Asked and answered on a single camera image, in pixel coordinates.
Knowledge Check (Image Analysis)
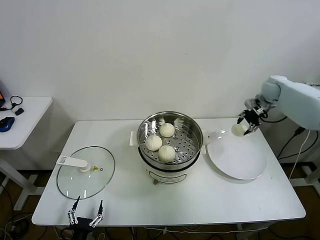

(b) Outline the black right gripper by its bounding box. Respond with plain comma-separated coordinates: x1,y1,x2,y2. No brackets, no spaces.
236,108,263,137

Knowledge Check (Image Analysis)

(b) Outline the white steamed baozi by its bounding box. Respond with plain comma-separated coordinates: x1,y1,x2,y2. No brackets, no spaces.
157,145,176,163
231,123,248,138
159,122,175,138
145,135,163,152

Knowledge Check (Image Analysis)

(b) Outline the black power adapter cable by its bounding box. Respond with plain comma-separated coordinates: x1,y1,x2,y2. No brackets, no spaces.
276,126,306,160

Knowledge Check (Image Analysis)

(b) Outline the white side table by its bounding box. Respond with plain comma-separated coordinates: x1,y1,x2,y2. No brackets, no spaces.
0,96,53,213

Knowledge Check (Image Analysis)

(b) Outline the white electric cooker pot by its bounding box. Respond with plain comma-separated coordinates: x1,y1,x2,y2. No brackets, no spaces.
129,129,211,186

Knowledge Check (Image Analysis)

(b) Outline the glass pot lid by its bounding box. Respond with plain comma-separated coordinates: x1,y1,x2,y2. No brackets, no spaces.
56,145,116,200

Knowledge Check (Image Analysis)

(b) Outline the blue computer mouse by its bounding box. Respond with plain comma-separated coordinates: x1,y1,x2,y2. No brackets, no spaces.
0,116,15,133

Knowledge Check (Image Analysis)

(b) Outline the round white plate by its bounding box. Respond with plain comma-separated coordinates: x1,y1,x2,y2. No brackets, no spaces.
206,128,267,180

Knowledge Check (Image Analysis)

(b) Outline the black earphone cable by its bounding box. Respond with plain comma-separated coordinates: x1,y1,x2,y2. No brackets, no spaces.
0,96,23,112

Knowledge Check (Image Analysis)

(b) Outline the perforated steel steamer basket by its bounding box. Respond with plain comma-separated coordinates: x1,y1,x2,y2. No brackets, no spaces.
136,111,203,171

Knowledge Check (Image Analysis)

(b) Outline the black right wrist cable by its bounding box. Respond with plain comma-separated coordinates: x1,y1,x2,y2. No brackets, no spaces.
259,113,288,124

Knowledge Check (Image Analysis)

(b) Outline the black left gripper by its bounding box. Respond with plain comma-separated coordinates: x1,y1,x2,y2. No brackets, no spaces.
66,195,105,240

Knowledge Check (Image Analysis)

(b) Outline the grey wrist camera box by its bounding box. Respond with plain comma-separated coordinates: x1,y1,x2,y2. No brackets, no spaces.
244,98,262,110

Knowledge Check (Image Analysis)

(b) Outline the white hanging cable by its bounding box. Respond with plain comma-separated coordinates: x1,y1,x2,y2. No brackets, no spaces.
288,129,312,180

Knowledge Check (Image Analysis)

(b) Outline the white desk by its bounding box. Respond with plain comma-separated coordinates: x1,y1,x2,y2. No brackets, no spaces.
291,81,320,188

